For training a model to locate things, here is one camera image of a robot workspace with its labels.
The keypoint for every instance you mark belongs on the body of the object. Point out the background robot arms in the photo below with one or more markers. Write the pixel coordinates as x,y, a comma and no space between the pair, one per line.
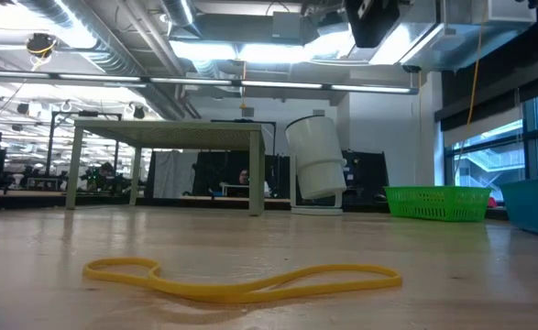
96,176

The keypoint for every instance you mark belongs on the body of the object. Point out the rectangular metal air duct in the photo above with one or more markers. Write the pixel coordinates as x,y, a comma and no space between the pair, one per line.
433,36

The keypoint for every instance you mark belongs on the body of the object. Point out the dark dome security camera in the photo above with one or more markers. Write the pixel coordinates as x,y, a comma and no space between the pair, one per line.
412,69

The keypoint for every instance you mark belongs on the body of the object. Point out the ceiling dome sensor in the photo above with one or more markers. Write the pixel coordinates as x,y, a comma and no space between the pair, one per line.
40,43

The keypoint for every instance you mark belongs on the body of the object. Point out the grey hanging cloth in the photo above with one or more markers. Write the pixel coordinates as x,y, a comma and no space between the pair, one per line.
172,174

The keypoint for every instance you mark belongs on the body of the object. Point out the black background partition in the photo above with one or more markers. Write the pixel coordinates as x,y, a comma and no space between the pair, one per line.
365,174

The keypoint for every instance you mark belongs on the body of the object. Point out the person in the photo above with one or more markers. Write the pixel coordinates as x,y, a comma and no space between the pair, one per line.
243,176

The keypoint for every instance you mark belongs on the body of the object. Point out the blue plastic basket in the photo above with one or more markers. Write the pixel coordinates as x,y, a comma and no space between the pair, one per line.
534,206

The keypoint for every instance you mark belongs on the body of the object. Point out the green perforated metal shelf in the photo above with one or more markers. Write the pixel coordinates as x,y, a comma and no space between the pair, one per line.
167,133

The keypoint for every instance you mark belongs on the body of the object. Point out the large window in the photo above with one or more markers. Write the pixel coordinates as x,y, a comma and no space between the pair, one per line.
488,160

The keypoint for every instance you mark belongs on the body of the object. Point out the grey ceiling box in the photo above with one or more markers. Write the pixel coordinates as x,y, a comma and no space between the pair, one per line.
287,25

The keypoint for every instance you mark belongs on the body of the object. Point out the long ceiling light strip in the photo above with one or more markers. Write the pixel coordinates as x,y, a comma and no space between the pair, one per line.
277,84

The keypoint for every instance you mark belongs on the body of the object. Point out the black table frame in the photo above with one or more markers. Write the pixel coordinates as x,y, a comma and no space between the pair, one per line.
30,201

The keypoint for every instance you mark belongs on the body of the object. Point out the green plastic basket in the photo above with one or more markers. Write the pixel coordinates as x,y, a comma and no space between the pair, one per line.
438,204

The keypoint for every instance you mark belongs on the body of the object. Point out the white cup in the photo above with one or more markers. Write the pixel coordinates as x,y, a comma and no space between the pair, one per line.
316,156

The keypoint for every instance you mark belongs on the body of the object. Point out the large yellow rubber band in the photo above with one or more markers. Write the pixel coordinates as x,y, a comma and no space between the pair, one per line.
232,294

